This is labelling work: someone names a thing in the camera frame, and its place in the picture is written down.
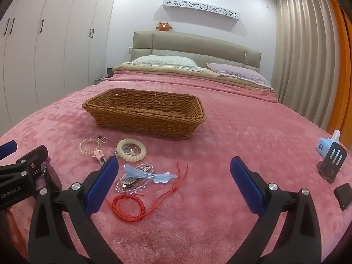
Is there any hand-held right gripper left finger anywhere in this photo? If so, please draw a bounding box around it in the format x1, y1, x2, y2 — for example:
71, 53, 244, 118
27, 155, 123, 264

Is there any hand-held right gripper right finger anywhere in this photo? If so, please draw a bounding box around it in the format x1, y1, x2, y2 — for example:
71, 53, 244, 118
229, 156, 322, 264

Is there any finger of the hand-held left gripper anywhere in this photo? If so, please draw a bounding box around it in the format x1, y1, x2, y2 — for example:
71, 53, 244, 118
0, 145, 49, 175
0, 140, 18, 160

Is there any clear crystal oval hair clip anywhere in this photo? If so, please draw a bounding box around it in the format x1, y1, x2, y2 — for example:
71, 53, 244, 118
115, 163, 154, 197

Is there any cream spiral hair tie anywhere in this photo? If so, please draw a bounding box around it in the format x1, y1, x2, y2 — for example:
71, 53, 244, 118
116, 138, 147, 162

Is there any light blue hair clip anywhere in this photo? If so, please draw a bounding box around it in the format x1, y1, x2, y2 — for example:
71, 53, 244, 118
123, 164, 179, 184

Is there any small crystal hair pin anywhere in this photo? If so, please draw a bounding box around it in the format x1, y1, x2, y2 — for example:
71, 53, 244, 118
115, 144, 138, 159

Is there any red string bracelet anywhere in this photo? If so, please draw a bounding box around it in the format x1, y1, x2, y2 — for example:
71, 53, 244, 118
104, 163, 189, 222

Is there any brown wicker basket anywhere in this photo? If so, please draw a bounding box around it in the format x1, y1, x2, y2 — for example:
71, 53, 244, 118
82, 88, 206, 140

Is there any person's left hand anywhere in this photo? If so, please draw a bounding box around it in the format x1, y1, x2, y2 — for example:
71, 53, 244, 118
0, 207, 29, 259

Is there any pink fleece blanket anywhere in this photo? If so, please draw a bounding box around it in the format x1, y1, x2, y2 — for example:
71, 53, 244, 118
0, 70, 352, 264

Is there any white and blue bottle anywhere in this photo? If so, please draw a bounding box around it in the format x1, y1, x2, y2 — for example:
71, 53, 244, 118
316, 130, 341, 158

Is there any black phone stand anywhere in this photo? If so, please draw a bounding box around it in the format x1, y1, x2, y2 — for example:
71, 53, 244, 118
316, 142, 347, 184

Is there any black phone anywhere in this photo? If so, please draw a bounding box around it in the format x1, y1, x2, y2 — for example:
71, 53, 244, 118
334, 182, 352, 212

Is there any white wardrobe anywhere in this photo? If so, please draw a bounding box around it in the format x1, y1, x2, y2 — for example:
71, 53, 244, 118
0, 0, 121, 132

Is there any purple pillow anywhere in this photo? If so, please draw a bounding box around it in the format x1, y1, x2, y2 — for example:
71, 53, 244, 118
206, 63, 271, 86

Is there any beige bed sheet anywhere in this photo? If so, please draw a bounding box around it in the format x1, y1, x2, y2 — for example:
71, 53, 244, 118
112, 63, 275, 92

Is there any beige curtain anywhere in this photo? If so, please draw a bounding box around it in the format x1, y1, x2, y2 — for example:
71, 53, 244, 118
271, 0, 344, 128

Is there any white dotted pillow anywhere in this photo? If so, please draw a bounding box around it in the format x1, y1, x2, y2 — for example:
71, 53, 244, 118
125, 55, 198, 69

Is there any orange curtain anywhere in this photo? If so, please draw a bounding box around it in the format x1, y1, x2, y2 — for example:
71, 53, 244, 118
322, 0, 352, 150

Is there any beige padded headboard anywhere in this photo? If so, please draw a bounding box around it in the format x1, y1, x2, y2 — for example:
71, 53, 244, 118
132, 31, 262, 73

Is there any white charging cable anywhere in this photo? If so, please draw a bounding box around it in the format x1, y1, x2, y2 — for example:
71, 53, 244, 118
232, 19, 249, 68

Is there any white patterned wall shelf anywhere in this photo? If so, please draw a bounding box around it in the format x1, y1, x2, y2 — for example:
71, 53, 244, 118
162, 0, 242, 20

